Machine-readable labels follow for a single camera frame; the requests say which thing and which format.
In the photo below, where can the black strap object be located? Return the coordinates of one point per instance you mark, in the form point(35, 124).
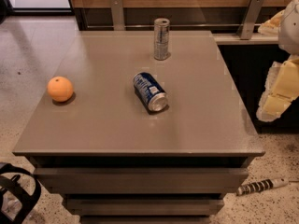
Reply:
point(9, 176)

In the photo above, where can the left metal bracket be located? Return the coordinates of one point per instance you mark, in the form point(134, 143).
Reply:
point(117, 14)

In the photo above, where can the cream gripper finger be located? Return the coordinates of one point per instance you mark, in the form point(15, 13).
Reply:
point(270, 27)
point(281, 89)

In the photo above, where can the blue pepsi can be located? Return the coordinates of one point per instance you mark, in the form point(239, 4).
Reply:
point(150, 91)

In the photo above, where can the orange fruit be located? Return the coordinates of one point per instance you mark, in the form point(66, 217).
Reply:
point(60, 89)

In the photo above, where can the tall silver can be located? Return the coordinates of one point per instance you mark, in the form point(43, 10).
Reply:
point(161, 38)

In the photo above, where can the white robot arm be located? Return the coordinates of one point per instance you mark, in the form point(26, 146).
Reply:
point(288, 31)

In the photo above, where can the right metal bracket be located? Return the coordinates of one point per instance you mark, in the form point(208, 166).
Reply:
point(246, 28)

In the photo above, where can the metal bracket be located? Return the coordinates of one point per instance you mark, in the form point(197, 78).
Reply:
point(246, 28)
point(117, 14)

